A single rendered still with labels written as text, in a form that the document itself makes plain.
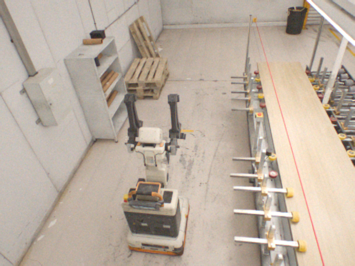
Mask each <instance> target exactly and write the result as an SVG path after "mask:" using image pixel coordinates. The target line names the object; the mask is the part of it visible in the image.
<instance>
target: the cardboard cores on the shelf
mask: <svg viewBox="0 0 355 266"><path fill-rule="evenodd" d="M97 57H98V59H100V58H101V57H102V53H99V54H98V55H97ZM117 77H118V73H117V72H115V71H113V70H111V71H110V72H109V73H108V72H107V71H105V72H104V73H103V74H102V75H101V77H100V82H101V86H102V90H103V92H104V93H105V92H106V91H107V90H108V88H109V87H110V85H111V84H112V83H113V82H114V80H116V78H117ZM117 93H118V91H116V90H114V91H113V93H112V94H111V92H110V94H109V95H108V97H107V98H106V101H107V105H108V107H109V106H110V105H111V103H112V101H113V100H114V97H115V96H116V95H117Z"/></svg>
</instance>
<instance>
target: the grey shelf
mask: <svg viewBox="0 0 355 266"><path fill-rule="evenodd" d="M79 53H80V54H83V55H81V56H78V55H79ZM99 53H102V57H101V58H100V59H99V63H100V66H98V67H97V66H96V64H95V61H94V58H95V57H96V56H97V55H98V54H99ZM64 61H65V63H66V66H67V68H68V71H69V74H70V77H71V80H72V83H73V86H74V89H75V91H76V94H77V97H78V100H79V102H80V104H81V106H82V109H83V113H84V114H85V118H86V121H87V123H88V126H89V129H90V132H91V135H92V137H93V140H94V142H96V141H97V140H96V139H95V138H108V139H114V140H115V142H116V143H118V138H117V137H116V136H117V135H118V133H119V130H120V128H121V126H122V125H123V123H124V121H125V119H126V117H127V108H126V105H125V103H124V98H125V97H124V95H125V94H127V91H126V86H125V82H124V77H123V72H122V68H121V64H120V60H119V55H118V50H117V46H116V41H115V37H114V36H106V37H105V38H104V39H103V44H83V43H82V44H81V45H80V46H78V47H77V48H76V49H75V50H74V51H72V52H71V53H70V54H69V55H68V56H66V57H65V58H64ZM91 63H92V64H91ZM111 70H113V71H115V72H117V73H118V77H117V78H116V80H114V82H113V83H112V84H111V85H110V87H109V88H108V90H107V91H106V92H105V93H104V92H103V90H102V86H101V82H100V77H101V75H102V74H103V73H104V72H105V71H107V72H108V73H109V72H110V71H111ZM114 90H116V91H118V93H117V95H116V96H115V97H114V100H113V101H112V103H111V105H110V106H109V107H108V105H107V101H106V98H107V97H108V95H109V94H110V92H111V94H112V93H113V91H114ZM103 103H104V104H103ZM105 108H106V109H105ZM105 110H106V111H105Z"/></svg>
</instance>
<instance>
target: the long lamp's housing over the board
mask: <svg viewBox="0 0 355 266"><path fill-rule="evenodd" d="M310 1H311V2H312V3H314V4H315V5H316V6H317V7H318V8H319V9H320V10H321V11H322V12H323V13H324V14H325V15H326V16H328V17H329V18H330V19H331V20H332V22H333V23H335V24H336V25H337V26H338V27H339V28H340V29H342V30H343V31H344V32H345V34H346V35H347V36H348V37H351V38H352V39H353V40H354V41H355V16H353V15H352V14H351V13H349V12H347V11H342V10H341V8H342V7H341V6H340V5H339V4H337V3H335V2H334V1H333V0H310Z"/></svg>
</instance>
